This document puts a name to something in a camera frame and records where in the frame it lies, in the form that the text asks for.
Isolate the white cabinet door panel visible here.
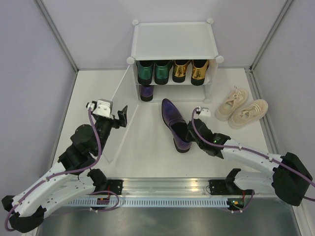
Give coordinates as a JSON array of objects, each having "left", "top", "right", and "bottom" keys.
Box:
[{"left": 103, "top": 66, "right": 138, "bottom": 163}]

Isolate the beige sneaker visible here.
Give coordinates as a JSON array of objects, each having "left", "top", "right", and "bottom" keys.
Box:
[
  {"left": 228, "top": 99, "right": 269, "bottom": 129},
  {"left": 215, "top": 88, "right": 249, "bottom": 121}
]

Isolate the purple loafer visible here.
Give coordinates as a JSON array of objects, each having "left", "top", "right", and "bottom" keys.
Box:
[
  {"left": 140, "top": 85, "right": 154, "bottom": 102},
  {"left": 161, "top": 98, "right": 191, "bottom": 153}
]

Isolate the beige sneaker front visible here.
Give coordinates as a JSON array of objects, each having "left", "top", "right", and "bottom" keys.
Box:
[{"left": 228, "top": 99, "right": 269, "bottom": 129}]

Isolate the green loafer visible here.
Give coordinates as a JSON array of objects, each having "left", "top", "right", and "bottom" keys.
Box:
[
  {"left": 155, "top": 60, "right": 173, "bottom": 85},
  {"left": 136, "top": 60, "right": 154, "bottom": 86}
]

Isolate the gold pointed shoe front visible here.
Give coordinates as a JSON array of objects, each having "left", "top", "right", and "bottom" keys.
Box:
[{"left": 190, "top": 59, "right": 209, "bottom": 86}]

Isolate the gold pointed shoe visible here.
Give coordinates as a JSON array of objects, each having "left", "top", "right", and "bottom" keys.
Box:
[
  {"left": 190, "top": 59, "right": 209, "bottom": 86},
  {"left": 172, "top": 59, "right": 190, "bottom": 83}
]

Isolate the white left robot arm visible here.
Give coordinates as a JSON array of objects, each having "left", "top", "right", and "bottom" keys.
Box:
[{"left": 1, "top": 105, "right": 127, "bottom": 233}]

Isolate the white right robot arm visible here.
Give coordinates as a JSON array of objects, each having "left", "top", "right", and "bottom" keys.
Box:
[{"left": 188, "top": 119, "right": 315, "bottom": 206}]

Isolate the white plastic shoe cabinet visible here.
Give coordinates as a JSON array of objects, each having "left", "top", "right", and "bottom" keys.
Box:
[{"left": 127, "top": 18, "right": 224, "bottom": 104}]

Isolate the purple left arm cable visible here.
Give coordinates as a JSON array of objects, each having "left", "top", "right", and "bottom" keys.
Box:
[{"left": 4, "top": 110, "right": 103, "bottom": 232}]

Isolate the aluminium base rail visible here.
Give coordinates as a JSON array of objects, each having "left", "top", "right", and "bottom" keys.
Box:
[{"left": 33, "top": 177, "right": 303, "bottom": 197}]

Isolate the white slotted cable duct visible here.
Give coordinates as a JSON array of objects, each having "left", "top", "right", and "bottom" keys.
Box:
[{"left": 66, "top": 197, "right": 229, "bottom": 208}]

